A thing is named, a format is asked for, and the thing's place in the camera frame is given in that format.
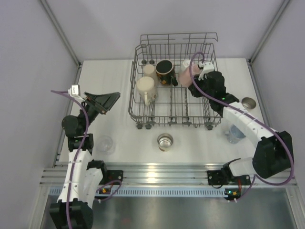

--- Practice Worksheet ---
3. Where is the perforated blue-grey cable tray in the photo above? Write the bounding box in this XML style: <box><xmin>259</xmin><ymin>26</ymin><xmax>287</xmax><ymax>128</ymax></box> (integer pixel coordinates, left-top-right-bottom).
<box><xmin>49</xmin><ymin>187</ymin><xmax>229</xmax><ymax>197</ymax></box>

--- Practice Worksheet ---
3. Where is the pink mug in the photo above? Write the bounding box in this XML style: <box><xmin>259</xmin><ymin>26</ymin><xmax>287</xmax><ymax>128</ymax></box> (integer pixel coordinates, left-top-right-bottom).
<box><xmin>178</xmin><ymin>64</ymin><xmax>202</xmax><ymax>87</ymax></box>

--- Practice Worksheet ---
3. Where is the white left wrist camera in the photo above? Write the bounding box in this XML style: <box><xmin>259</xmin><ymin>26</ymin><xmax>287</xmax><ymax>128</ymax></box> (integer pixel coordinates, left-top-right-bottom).
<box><xmin>198</xmin><ymin>61</ymin><xmax>215</xmax><ymax>81</ymax></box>

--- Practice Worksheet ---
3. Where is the cream mug green inside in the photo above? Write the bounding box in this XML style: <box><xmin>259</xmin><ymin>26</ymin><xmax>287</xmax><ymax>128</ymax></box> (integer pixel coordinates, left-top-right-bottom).
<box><xmin>136</xmin><ymin>76</ymin><xmax>158</xmax><ymax>106</ymax></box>

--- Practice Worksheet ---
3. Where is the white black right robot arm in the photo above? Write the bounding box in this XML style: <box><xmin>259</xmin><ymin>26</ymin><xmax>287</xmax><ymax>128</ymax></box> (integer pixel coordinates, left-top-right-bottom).
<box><xmin>49</xmin><ymin>91</ymin><xmax>122</xmax><ymax>229</ymax></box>

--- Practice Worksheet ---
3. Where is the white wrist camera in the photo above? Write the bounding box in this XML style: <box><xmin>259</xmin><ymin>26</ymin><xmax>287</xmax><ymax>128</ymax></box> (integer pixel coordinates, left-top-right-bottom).
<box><xmin>68</xmin><ymin>84</ymin><xmax>83</xmax><ymax>100</ymax></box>
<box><xmin>198</xmin><ymin>61</ymin><xmax>215</xmax><ymax>81</ymax></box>

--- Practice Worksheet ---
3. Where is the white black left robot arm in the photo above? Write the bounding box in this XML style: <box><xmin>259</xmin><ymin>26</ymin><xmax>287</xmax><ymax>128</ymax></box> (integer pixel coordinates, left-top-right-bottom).
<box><xmin>191</xmin><ymin>71</ymin><xmax>295</xmax><ymax>185</ymax></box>

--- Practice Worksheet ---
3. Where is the black skull mug red inside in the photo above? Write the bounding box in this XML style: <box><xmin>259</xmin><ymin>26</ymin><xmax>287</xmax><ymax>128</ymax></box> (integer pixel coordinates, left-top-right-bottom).
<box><xmin>155</xmin><ymin>60</ymin><xmax>178</xmax><ymax>87</ymax></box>

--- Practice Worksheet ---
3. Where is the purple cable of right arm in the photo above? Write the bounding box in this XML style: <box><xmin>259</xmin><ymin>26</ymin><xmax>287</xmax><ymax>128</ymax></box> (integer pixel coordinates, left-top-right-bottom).
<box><xmin>51</xmin><ymin>90</ymin><xmax>122</xmax><ymax>226</ymax></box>

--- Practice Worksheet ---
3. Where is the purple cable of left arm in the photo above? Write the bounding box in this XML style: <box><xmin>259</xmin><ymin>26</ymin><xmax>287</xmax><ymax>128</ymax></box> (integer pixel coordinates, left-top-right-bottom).
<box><xmin>190</xmin><ymin>52</ymin><xmax>295</xmax><ymax>202</ymax></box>

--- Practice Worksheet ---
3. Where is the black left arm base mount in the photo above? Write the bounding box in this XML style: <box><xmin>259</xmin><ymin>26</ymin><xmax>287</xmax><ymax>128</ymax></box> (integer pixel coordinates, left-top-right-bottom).
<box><xmin>207</xmin><ymin>168</ymin><xmax>251</xmax><ymax>188</ymax></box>

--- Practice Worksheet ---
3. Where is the cream mug with handle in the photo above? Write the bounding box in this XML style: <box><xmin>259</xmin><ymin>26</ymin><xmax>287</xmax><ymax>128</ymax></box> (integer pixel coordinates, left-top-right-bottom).
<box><xmin>181</xmin><ymin>60</ymin><xmax>191</xmax><ymax>72</ymax></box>

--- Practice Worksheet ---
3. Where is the beige plain cup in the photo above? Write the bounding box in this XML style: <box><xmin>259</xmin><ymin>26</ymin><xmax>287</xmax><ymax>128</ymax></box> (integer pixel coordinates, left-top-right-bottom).
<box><xmin>142</xmin><ymin>64</ymin><xmax>157</xmax><ymax>78</ymax></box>

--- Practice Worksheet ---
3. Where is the light blue mug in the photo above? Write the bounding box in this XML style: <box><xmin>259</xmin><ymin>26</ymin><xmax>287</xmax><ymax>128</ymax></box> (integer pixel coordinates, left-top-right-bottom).
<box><xmin>224</xmin><ymin>125</ymin><xmax>246</xmax><ymax>144</ymax></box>

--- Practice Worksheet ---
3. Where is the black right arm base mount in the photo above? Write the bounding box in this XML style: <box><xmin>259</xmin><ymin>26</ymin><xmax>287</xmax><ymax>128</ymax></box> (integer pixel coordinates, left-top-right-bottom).
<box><xmin>97</xmin><ymin>168</ymin><xmax>123</xmax><ymax>185</ymax></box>

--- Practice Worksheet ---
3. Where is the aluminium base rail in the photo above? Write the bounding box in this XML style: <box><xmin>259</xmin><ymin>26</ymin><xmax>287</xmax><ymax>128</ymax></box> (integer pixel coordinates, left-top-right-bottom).
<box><xmin>39</xmin><ymin>162</ymin><xmax>297</xmax><ymax>188</ymax></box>

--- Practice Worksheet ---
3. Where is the aluminium corner frame post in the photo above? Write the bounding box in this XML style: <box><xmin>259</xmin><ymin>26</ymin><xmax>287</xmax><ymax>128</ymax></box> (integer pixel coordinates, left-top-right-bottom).
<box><xmin>39</xmin><ymin>0</ymin><xmax>81</xmax><ymax>68</ymax></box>

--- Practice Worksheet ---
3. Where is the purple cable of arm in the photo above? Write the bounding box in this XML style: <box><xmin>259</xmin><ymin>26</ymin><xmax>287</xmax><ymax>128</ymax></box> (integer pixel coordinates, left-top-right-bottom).
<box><xmin>51</xmin><ymin>90</ymin><xmax>122</xmax><ymax>226</ymax></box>
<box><xmin>190</xmin><ymin>52</ymin><xmax>295</xmax><ymax>202</ymax></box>

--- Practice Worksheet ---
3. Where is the grey wire dish rack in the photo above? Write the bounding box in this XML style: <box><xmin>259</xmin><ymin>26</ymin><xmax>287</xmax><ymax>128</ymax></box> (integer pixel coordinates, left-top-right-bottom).
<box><xmin>128</xmin><ymin>32</ymin><xmax>221</xmax><ymax>130</ymax></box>

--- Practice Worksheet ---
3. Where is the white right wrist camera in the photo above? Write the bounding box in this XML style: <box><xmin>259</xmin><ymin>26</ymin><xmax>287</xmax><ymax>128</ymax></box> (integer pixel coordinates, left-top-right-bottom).
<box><xmin>68</xmin><ymin>84</ymin><xmax>83</xmax><ymax>100</ymax></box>

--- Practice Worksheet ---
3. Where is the clear glass tumbler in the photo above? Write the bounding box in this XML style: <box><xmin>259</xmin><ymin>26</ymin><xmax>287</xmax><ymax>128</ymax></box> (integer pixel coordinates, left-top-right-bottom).
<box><xmin>96</xmin><ymin>135</ymin><xmax>115</xmax><ymax>155</ymax></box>

